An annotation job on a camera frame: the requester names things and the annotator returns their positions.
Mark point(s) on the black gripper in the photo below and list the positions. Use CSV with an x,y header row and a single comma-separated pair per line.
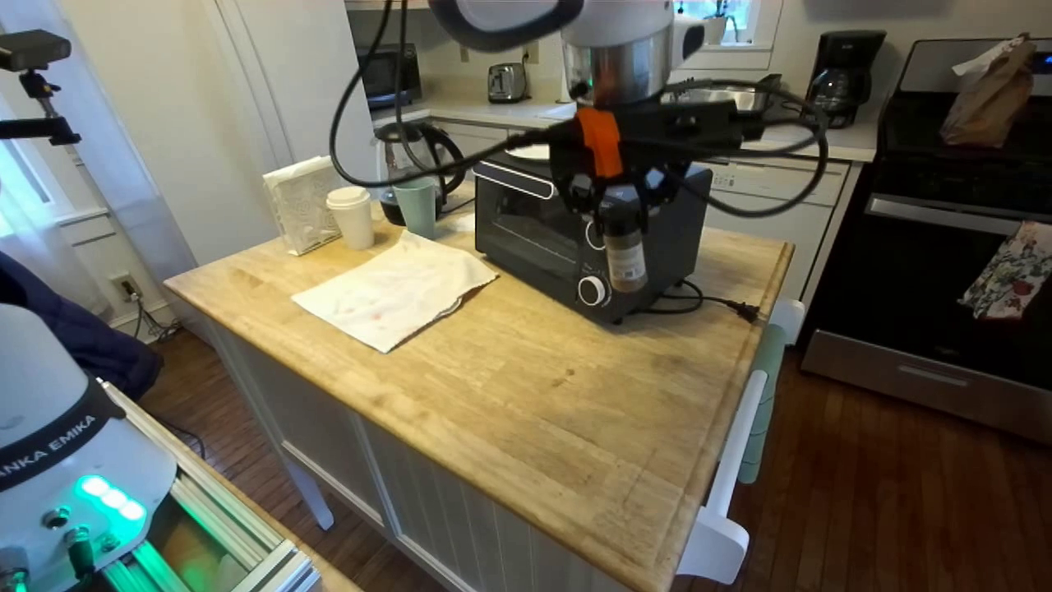
x,y
646,150

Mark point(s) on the black lid spice container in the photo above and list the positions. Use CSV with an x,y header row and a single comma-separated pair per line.
x,y
626,257

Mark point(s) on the white plate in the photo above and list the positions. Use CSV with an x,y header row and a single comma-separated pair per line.
x,y
527,153

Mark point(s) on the black microwave oven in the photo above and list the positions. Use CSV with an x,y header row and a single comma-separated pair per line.
x,y
390,79

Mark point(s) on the black toaster oven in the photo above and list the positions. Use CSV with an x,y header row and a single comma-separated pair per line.
x,y
527,232

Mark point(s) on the silver toaster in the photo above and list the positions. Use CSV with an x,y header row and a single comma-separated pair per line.
x,y
507,84

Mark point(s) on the teal cup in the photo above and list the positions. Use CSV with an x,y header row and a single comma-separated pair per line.
x,y
414,211

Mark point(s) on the kitchen window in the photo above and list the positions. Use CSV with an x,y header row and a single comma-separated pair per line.
x,y
750,22

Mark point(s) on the white stained cloth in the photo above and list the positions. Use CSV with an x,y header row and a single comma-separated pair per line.
x,y
395,290

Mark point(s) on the black coffee maker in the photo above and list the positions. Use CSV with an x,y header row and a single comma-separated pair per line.
x,y
843,76

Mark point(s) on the white lidded cup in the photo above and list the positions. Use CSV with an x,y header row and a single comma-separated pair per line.
x,y
354,219

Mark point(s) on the white napkin holder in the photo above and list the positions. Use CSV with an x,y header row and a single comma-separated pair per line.
x,y
299,210

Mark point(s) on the black kitchen stove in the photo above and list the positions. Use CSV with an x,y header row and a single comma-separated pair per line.
x,y
930,307

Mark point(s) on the white island towel bar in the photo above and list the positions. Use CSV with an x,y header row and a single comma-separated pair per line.
x,y
724,527

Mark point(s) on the white kitchen island base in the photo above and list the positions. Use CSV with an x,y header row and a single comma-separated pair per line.
x,y
439,506

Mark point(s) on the brown paper bag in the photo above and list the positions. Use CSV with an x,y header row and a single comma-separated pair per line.
x,y
988,101

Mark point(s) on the floral kitchen towel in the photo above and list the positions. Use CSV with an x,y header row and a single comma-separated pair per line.
x,y
1013,275

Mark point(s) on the dark blue cloth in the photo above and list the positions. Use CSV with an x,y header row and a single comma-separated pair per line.
x,y
75,332

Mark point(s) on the orange gripper mount clip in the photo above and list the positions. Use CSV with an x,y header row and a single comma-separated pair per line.
x,y
599,144

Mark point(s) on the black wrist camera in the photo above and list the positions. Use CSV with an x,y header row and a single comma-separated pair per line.
x,y
712,110

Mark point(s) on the white wall outlet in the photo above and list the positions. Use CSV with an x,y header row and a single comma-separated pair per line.
x,y
127,289

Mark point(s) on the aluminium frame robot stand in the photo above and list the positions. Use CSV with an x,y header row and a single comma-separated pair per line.
x,y
230,527

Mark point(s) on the black camera on tripod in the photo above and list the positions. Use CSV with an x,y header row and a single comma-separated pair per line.
x,y
35,53

